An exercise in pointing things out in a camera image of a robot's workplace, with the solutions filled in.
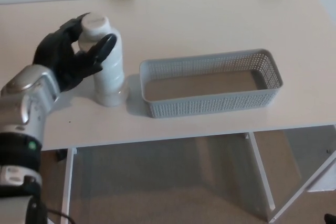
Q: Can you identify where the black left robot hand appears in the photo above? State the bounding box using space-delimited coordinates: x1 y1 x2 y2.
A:
33 12 118 94

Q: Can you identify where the white plastic bottle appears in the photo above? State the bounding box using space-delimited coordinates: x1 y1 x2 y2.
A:
78 14 129 108

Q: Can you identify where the grey perforated plastic basket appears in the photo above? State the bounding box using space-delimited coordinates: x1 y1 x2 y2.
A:
139 48 285 119

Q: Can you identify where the white desk leg frame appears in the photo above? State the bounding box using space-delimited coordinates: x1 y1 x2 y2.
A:
244 132 336 222
60 147 78 224

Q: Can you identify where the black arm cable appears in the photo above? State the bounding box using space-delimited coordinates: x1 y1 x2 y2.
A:
41 206 72 224

